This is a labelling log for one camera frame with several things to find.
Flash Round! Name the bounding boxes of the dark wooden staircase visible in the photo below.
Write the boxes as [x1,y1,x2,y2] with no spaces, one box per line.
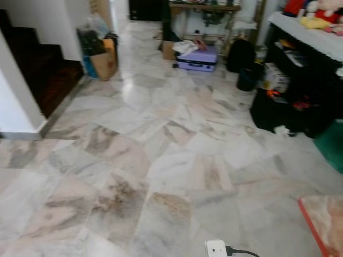
[0,10,86,119]

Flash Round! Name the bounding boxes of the brown cardboard box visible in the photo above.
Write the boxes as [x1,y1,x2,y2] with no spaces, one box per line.
[89,39,118,81]

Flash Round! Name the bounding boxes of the small cardboard box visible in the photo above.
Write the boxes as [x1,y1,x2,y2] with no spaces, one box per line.
[162,41,176,61]

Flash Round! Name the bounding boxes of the purple suitcase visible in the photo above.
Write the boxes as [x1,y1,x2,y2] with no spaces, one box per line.
[175,47,218,73]

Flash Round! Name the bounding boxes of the wooden shelf table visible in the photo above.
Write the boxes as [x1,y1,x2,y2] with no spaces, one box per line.
[169,2,242,51]

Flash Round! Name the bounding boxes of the black backpack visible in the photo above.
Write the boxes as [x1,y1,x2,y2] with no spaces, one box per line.
[226,37,257,73]

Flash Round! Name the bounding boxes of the black bucket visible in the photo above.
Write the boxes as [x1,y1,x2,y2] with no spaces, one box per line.
[236,63,264,92]

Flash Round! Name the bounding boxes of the black duffel bag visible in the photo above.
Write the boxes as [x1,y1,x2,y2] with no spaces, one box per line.
[250,88,296,133]

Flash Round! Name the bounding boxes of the white printed box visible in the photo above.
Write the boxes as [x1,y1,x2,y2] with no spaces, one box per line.
[263,63,291,93]

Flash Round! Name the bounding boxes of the white lace cloth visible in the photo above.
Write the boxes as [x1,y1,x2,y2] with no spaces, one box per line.
[268,12,343,62]

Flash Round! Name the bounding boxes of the black open shelf cabinet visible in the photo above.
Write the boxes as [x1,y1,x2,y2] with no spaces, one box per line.
[250,22,343,139]

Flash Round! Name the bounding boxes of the green mat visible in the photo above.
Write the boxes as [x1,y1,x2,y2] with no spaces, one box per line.
[314,120,343,174]

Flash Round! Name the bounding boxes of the yellow plush toy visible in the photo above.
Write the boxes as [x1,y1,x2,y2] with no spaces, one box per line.
[300,17,330,30]

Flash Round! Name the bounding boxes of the pink marble table red edge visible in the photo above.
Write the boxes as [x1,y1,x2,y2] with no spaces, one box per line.
[298,194,343,257]

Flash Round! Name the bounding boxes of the pink white plush toy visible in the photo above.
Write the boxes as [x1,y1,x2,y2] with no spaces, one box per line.
[305,0,343,25]

